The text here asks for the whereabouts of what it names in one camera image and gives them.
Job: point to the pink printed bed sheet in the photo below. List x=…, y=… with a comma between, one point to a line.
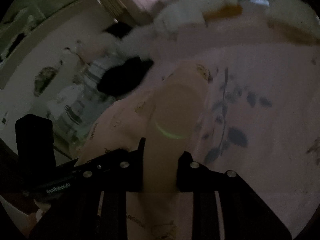
x=261, y=112

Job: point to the plaid green white garment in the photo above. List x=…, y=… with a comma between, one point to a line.
x=76, y=107

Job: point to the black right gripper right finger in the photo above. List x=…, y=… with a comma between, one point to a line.
x=225, y=206

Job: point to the white plush toy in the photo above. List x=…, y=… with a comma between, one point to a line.
x=88, y=51

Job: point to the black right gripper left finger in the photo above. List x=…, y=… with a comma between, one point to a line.
x=89, y=201

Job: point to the white fluffy pillow right side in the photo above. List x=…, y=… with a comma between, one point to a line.
x=296, y=20

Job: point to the white fluffy blanket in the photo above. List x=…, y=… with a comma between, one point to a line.
x=138, y=42

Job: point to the white fluffy pillow with orange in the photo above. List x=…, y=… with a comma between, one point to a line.
x=187, y=12

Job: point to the black garment on bed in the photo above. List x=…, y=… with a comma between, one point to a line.
x=122, y=79

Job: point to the cream bear print garment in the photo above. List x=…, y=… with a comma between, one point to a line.
x=166, y=117

